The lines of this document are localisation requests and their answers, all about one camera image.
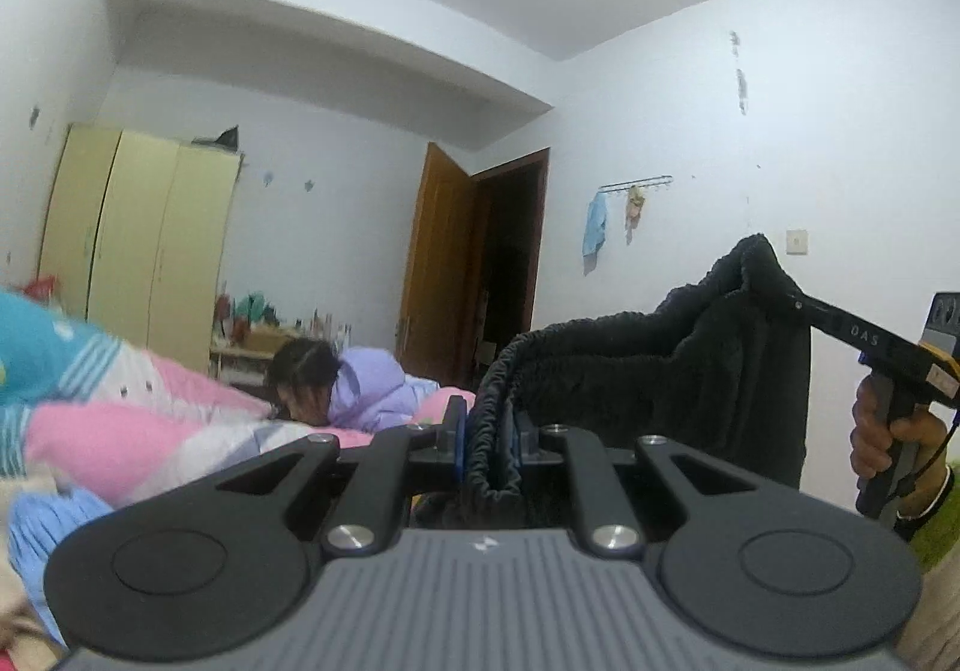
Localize black elastic-waist trousers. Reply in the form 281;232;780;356
413;231;814;532

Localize person's right hand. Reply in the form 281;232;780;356
851;377;947;497

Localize light blue garment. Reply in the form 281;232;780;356
8;488;112;645

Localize pink patterned quilt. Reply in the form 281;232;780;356
0;287;482;657

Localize child in purple hoodie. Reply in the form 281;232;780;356
265;338;441;434

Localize cluttered small table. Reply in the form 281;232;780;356
208;291;353;385

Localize orange hanging toy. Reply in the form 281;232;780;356
625;185;646;244

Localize brown wooden door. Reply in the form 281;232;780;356
394;143;478;385

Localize yellow wardrobe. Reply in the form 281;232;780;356
37;124;241;372

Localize white wall switch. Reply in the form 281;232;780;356
786;229;809;255

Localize wall hook rack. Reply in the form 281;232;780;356
597;174;674;194

